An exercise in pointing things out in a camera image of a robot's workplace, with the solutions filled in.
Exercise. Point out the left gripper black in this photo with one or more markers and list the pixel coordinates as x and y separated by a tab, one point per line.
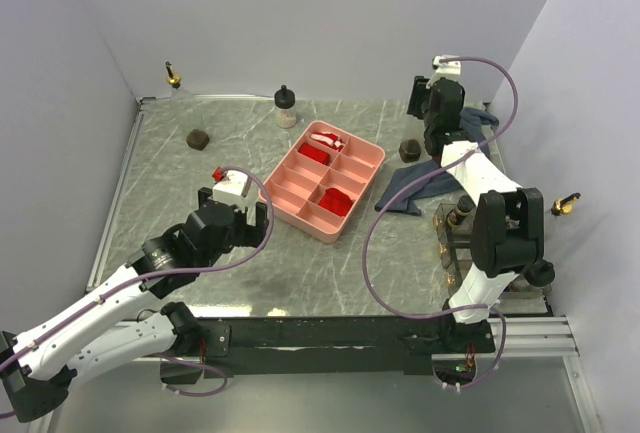
250	234

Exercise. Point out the salt jar black lid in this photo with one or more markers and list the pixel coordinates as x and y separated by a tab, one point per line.
540	274
284	101

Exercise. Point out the oil bottle gold spout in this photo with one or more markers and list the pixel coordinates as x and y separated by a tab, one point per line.
563	206

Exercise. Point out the spice shaker black cap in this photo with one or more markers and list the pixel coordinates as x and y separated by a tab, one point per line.
460	212

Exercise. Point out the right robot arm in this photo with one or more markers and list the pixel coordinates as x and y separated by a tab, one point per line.
507	235

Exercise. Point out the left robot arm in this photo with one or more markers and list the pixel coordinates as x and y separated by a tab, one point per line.
39	366

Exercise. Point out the blue grey towel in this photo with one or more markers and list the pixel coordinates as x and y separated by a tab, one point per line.
471	121

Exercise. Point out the pink divided tray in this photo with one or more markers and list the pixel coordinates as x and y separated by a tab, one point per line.
297	183

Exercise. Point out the red knitted cloth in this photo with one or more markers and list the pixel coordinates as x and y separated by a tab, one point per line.
336	202

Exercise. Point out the red folded cloth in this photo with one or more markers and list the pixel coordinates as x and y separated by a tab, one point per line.
315	154

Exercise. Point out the red white striped cloth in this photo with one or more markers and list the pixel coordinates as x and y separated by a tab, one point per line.
328	139

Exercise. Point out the clear acrylic organizer rack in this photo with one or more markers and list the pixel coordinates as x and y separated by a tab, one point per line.
455	253

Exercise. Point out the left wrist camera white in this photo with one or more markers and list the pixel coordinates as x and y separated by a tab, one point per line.
230	187

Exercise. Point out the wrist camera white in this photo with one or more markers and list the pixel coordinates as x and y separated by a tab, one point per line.
230	187
447	67

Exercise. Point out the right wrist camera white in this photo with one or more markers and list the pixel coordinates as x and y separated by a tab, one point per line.
447	67

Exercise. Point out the black table front rail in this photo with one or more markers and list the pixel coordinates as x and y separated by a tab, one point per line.
303	345

